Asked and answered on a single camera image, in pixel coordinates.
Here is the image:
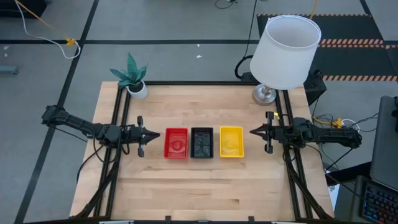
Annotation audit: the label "yellow cable with connector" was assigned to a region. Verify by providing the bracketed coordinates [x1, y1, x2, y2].
[14, 0, 77, 47]

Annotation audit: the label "red plastic basket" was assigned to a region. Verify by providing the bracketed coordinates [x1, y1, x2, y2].
[164, 127, 189, 160]

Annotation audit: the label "grey laptop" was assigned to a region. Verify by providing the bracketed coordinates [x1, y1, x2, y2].
[369, 95, 398, 191]

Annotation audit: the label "black device box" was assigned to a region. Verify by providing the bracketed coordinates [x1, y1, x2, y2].
[303, 68, 328, 106]

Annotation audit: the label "black furniture base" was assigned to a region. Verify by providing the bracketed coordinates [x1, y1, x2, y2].
[0, 0, 47, 18]

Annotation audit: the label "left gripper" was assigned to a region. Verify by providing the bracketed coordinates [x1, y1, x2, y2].
[119, 115, 161, 158]

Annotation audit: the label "black hazard-striped floor mat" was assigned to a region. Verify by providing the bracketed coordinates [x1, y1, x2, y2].
[256, 12, 398, 82]

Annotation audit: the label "white cable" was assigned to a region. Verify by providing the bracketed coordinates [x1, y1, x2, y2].
[14, 1, 81, 60]
[341, 118, 361, 133]

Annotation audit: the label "backlit keyboard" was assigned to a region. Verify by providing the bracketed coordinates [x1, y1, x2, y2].
[359, 182, 398, 224]

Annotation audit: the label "green plant in white pot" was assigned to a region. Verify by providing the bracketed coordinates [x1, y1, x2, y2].
[109, 52, 149, 100]

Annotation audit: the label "table lamp white shade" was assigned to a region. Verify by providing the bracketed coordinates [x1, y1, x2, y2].
[249, 14, 322, 106]

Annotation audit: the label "yellow plastic basket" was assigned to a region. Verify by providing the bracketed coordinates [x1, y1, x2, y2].
[219, 126, 244, 159]

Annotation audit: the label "black power cable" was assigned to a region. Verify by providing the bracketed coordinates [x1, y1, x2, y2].
[234, 0, 259, 82]

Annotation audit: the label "black plastic basket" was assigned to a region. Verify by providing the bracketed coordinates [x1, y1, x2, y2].
[190, 126, 215, 159]

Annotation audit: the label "black aluminium table frame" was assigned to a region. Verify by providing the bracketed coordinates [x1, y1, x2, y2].
[70, 80, 335, 224]

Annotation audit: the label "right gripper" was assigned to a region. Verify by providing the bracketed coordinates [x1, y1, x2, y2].
[249, 111, 295, 155]

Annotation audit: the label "grey floor bracket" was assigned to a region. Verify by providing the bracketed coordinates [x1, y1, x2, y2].
[0, 64, 19, 75]

